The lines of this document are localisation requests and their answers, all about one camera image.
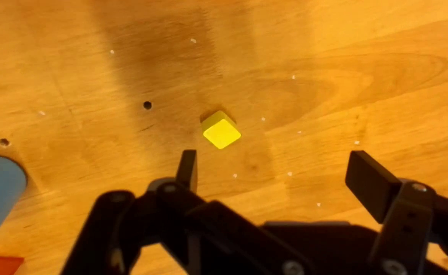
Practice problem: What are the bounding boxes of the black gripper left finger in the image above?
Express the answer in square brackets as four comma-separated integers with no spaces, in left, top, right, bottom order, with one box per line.
[61,148,312,275]

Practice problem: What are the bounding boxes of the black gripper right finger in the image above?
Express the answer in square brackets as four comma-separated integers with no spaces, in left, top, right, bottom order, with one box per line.
[344,149,448,275]

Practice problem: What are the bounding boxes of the yellow wooden block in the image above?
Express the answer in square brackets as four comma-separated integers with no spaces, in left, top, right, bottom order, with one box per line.
[198,110,243,151]

